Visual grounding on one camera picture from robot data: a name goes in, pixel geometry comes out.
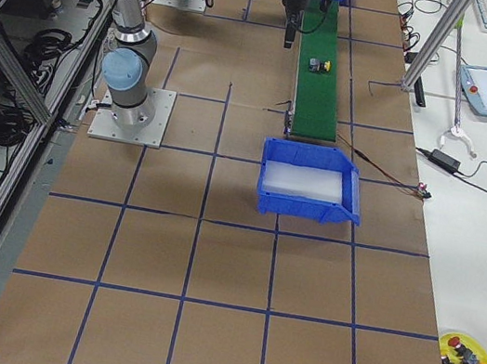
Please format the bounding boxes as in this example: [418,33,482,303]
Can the aluminium frame post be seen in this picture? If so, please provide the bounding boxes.
[401,0,472,91]

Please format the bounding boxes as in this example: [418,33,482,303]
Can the reach grabber tool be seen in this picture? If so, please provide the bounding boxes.
[432,20,487,161]

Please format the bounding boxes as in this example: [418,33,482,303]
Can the red black conveyor wires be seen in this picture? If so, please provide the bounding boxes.
[327,132,441,201]

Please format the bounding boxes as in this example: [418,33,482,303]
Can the black power adapter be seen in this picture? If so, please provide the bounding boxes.
[428,149,461,174]

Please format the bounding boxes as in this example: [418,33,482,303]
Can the green conveyor belt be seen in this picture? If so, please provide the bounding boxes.
[285,0,338,142]

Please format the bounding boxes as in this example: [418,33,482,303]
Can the yellow push button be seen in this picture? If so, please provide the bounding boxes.
[308,58,332,74]

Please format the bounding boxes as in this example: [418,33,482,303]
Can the blue bin right side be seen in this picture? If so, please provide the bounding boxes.
[257,137,361,225]

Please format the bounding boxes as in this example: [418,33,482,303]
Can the white foam pad right bin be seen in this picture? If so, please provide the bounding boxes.
[260,161,343,203]

